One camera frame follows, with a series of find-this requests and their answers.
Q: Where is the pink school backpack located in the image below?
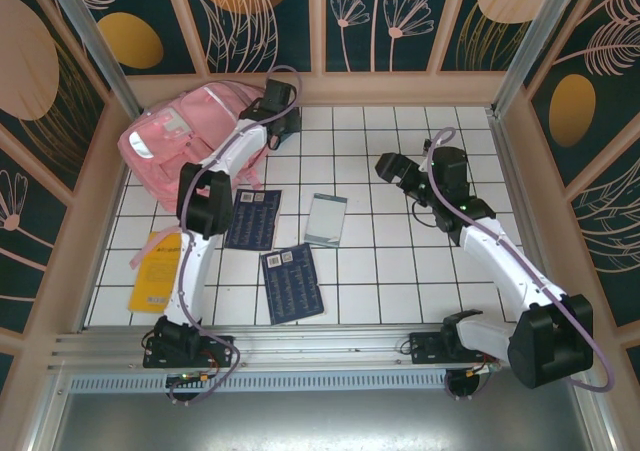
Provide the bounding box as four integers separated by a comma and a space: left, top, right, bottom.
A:
117, 81, 274, 271

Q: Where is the dark blue book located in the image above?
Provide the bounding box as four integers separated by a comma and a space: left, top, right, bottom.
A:
259, 243, 326, 326
223, 188, 284, 252

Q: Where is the teal grid paper notepad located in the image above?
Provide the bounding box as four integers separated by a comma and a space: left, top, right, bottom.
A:
303, 193, 349, 248

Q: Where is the yellow book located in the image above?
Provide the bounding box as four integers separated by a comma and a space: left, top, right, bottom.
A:
128, 230, 184, 315

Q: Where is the slotted metal strip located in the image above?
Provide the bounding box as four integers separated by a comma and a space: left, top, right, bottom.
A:
67, 373, 449, 396

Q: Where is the grey sheet metal panel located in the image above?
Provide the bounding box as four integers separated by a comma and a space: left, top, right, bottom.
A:
22, 363, 624, 451

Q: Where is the aluminium side rail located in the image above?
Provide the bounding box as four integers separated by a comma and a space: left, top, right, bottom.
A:
74, 109, 147, 333
487, 108, 569, 327

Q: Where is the aluminium corner post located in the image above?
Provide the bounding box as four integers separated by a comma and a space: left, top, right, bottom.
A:
38, 0, 147, 125
492, 0, 586, 117

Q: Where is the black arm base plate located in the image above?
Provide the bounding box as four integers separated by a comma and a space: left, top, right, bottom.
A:
408, 331, 501, 367
143, 334, 235, 370

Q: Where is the long aluminium mounting rail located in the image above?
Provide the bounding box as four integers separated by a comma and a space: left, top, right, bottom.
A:
47, 323, 594, 375

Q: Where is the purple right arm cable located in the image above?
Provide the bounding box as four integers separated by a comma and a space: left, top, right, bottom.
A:
427, 128, 616, 402

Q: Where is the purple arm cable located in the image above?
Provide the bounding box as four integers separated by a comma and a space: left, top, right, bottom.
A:
168, 64, 303, 406
427, 128, 616, 402

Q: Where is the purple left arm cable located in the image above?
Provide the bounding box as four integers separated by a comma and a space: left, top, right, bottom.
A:
168, 64, 303, 406

